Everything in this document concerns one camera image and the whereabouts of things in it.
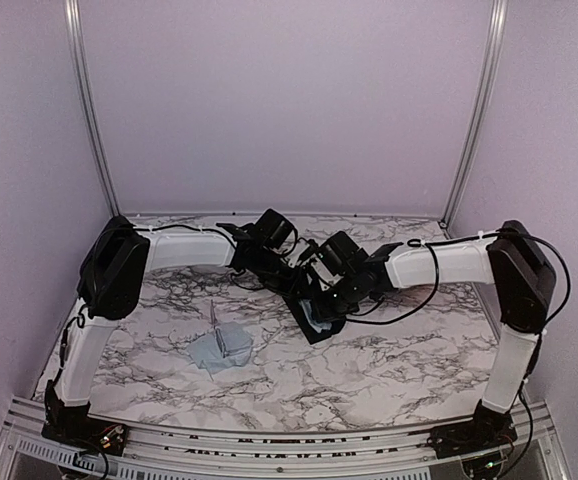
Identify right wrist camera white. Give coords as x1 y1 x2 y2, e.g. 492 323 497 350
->
302 248 342 291

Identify blue cleaning cloth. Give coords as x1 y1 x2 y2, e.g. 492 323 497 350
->
299 299 332 333
187 330 253 374

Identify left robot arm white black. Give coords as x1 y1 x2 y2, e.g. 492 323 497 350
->
42 209 298 454

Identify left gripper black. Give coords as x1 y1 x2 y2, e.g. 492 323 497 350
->
248 248 311 299

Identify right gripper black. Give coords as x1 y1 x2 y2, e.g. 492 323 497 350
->
308 272 364 323

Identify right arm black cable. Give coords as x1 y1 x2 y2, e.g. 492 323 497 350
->
343 234 573 331

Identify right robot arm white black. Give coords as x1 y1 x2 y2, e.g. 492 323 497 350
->
301 220 562 456

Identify aluminium frame post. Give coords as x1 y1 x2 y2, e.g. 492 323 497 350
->
64 0 120 216
441 0 509 229

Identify left aluminium frame post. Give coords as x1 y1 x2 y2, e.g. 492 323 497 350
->
64 0 120 216

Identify right aluminium frame post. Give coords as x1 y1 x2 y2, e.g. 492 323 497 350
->
441 0 509 229

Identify front aluminium rail base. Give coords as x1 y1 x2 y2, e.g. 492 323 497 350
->
0 398 572 479

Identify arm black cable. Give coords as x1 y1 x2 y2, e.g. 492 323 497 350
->
58 224 270 416
343 234 573 331

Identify black glasses case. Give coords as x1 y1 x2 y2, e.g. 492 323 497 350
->
284 299 346 345

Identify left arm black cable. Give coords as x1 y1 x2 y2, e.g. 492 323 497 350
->
58 224 270 416

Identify clear purple lens sunglasses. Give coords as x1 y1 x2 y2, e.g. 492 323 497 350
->
210 301 251 358

